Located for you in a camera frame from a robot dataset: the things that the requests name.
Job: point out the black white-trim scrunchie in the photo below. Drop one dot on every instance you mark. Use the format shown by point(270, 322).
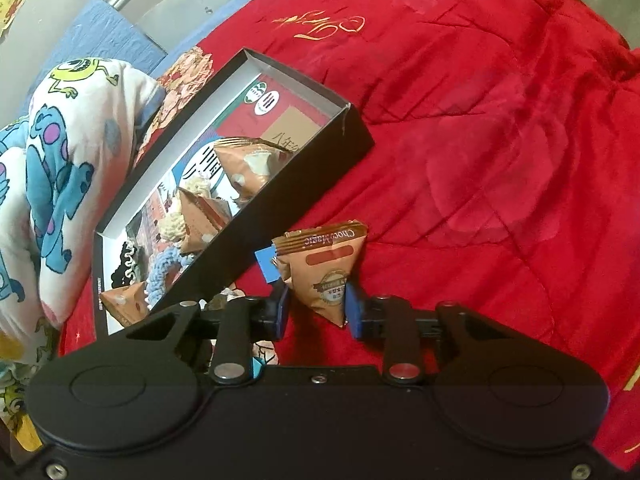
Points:
point(126, 274)

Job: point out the blue pillow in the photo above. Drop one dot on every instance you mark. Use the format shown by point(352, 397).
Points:
point(99, 31)

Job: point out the Monsters Inc white quilt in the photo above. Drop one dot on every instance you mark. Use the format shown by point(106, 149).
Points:
point(61, 166)

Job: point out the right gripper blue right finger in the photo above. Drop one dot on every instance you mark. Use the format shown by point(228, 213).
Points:
point(400, 327)

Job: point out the black shallow box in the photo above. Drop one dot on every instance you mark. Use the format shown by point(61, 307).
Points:
point(296, 187)

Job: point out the red Disney bedspread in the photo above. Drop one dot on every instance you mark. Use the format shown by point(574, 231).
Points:
point(505, 166)

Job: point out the brown triangular snack packet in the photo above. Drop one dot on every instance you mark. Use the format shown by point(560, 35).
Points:
point(126, 304)
point(316, 264)
point(203, 218)
point(249, 163)

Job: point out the blue bed sheet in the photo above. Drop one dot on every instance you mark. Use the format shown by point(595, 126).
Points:
point(194, 34)

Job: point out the light blue binder clip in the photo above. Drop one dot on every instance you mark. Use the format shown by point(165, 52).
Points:
point(268, 265)

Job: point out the light blue knitted scrunchie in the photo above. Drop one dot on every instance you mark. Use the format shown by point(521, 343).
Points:
point(166, 265)

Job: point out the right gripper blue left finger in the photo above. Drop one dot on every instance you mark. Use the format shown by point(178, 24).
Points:
point(236, 327)

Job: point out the dark blue binder clip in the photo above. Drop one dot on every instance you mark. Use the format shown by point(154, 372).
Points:
point(264, 354)

